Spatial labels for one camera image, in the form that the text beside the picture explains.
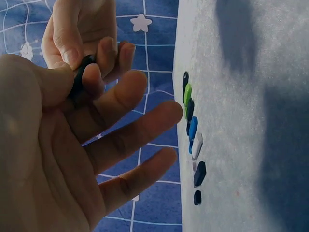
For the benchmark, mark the person's left hand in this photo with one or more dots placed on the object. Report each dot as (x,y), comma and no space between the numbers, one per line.
(36,149)

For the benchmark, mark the person's right hand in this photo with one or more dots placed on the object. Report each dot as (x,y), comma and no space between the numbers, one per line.
(79,26)

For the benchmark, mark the black oval bead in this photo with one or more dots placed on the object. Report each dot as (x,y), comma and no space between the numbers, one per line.
(80,77)

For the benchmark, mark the row of coloured plastic pieces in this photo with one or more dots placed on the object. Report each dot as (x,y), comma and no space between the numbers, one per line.
(192,125)

